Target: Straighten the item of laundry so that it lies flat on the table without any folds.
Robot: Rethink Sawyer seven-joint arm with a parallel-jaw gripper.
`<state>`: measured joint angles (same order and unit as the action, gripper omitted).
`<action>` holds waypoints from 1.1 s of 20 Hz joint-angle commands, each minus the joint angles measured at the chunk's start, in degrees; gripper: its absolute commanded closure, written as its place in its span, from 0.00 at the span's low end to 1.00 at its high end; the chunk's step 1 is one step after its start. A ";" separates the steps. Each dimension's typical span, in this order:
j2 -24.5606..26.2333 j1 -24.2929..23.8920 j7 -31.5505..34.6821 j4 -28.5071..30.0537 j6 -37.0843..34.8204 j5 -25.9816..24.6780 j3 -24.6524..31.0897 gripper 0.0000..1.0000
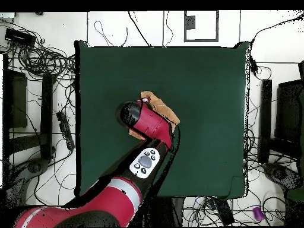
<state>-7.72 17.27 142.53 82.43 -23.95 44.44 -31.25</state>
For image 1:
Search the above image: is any orange terry towel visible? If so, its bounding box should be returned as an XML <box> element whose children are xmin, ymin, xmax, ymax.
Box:
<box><xmin>128</xmin><ymin>90</ymin><xmax>181</xmax><ymax>141</ymax></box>

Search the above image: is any dark flat panel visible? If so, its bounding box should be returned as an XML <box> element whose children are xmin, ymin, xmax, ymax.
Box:
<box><xmin>274</xmin><ymin>79</ymin><xmax>304</xmax><ymax>144</ymax></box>
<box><xmin>2</xmin><ymin>68</ymin><xmax>29</xmax><ymax>129</ymax></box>

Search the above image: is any dark green table cloth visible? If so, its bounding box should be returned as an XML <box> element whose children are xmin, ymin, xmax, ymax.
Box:
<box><xmin>74</xmin><ymin>39</ymin><xmax>250</xmax><ymax>200</ymax></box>

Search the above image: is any black power strip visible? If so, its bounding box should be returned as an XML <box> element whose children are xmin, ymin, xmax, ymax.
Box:
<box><xmin>208</xmin><ymin>197</ymin><xmax>235</xmax><ymax>226</ymax></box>
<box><xmin>56</xmin><ymin>110</ymin><xmax>75</xmax><ymax>151</ymax></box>

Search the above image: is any small dark grey plate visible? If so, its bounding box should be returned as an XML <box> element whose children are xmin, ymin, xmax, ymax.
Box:
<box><xmin>185</xmin><ymin>15</ymin><xmax>196</xmax><ymax>30</ymax></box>

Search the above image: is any dark grey stand foot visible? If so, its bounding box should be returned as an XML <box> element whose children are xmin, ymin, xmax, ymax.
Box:
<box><xmin>26</xmin><ymin>157</ymin><xmax>50</xmax><ymax>175</ymax></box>
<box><xmin>262</xmin><ymin>162</ymin><xmax>303</xmax><ymax>191</ymax></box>

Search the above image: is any purple plastic object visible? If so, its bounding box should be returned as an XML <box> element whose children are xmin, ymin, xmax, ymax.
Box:
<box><xmin>252</xmin><ymin>206</ymin><xmax>265</xmax><ymax>222</ymax></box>

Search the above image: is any black rectangular device box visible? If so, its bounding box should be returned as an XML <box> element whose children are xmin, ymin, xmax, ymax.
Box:
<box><xmin>4</xmin><ymin>27</ymin><xmax>37</xmax><ymax>48</ymax></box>

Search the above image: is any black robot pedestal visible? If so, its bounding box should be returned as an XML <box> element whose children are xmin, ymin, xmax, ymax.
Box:
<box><xmin>142</xmin><ymin>196</ymin><xmax>185</xmax><ymax>227</ymax></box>

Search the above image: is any thick black cable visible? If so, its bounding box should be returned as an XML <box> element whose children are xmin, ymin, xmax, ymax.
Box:
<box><xmin>128</xmin><ymin>10</ymin><xmax>153</xmax><ymax>48</ymax></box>

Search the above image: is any thin black looped cable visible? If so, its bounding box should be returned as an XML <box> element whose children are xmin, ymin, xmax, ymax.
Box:
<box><xmin>94</xmin><ymin>20</ymin><xmax>129</xmax><ymax>48</ymax></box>

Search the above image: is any black upright stand post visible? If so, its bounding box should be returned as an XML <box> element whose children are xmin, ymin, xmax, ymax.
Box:
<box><xmin>258</xmin><ymin>79</ymin><xmax>273</xmax><ymax>164</ymax></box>
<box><xmin>40</xmin><ymin>74</ymin><xmax>54</xmax><ymax>160</ymax></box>

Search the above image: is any grey square floor frame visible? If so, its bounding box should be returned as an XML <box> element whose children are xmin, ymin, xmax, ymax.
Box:
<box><xmin>183</xmin><ymin>10</ymin><xmax>220</xmax><ymax>43</ymax></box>

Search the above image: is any black cable tangle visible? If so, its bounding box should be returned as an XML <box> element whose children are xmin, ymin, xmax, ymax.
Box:
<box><xmin>0</xmin><ymin>18</ymin><xmax>77</xmax><ymax>82</ymax></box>

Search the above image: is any long black cable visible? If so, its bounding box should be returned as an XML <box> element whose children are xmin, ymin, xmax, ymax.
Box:
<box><xmin>250</xmin><ymin>12</ymin><xmax>304</xmax><ymax>46</ymax></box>

